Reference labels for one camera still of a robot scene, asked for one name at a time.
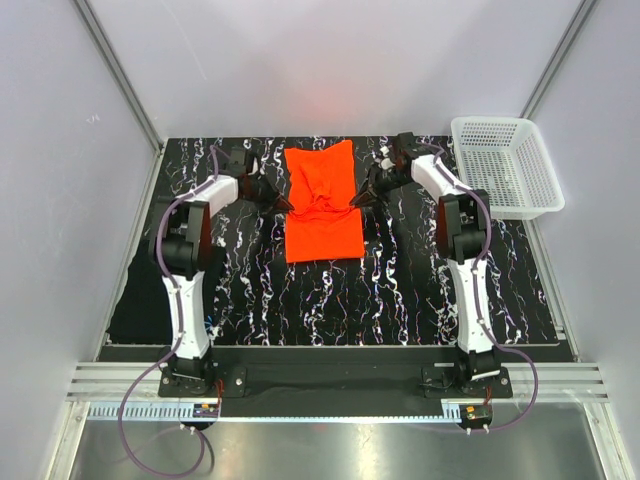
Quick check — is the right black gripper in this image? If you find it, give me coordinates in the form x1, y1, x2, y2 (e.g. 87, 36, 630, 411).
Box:
349, 163, 411, 210

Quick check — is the orange t-shirt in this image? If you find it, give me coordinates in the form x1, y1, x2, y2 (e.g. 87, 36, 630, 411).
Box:
285, 140, 365, 264

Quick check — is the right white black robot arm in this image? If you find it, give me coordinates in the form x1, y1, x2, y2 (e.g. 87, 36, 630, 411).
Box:
350, 132, 501, 397

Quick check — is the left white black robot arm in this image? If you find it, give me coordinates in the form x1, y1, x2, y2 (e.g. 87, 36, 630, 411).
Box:
149, 173, 293, 398

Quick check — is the white plastic basket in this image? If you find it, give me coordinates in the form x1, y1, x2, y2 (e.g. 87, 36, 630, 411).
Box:
450, 116, 565, 221

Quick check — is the folded black t-shirt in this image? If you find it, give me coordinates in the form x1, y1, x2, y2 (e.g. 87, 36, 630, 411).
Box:
107, 239, 227, 345

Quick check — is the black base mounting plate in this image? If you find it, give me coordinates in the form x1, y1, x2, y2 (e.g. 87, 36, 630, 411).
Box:
159, 346, 513, 400

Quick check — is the left orange connector box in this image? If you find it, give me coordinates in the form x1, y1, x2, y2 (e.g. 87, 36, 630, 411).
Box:
193, 403, 221, 418

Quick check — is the orange connector box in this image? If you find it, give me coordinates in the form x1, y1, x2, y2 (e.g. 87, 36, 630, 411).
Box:
193, 403, 221, 418
461, 404, 493, 424

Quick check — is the right orange connector box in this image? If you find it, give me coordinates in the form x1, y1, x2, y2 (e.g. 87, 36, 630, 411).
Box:
461, 404, 493, 424

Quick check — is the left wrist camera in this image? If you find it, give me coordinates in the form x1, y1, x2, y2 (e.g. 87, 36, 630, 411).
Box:
223, 147, 260, 178

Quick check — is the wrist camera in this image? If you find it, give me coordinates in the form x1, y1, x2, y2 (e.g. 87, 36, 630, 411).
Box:
379, 132, 417, 171
223, 147, 260, 178

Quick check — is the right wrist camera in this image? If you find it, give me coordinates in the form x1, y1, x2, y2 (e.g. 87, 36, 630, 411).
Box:
379, 132, 417, 171

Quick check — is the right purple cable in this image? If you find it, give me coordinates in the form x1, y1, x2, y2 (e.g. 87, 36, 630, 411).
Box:
409, 139, 539, 432

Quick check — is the purple cable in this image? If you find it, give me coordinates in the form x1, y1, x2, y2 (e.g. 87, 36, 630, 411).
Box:
118, 145, 221, 474
409, 139, 539, 432

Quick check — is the aluminium frame rail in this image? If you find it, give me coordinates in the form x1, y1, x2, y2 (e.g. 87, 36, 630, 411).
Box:
67, 362, 608, 403

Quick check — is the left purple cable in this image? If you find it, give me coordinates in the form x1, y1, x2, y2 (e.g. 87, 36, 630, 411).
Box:
118, 145, 221, 474

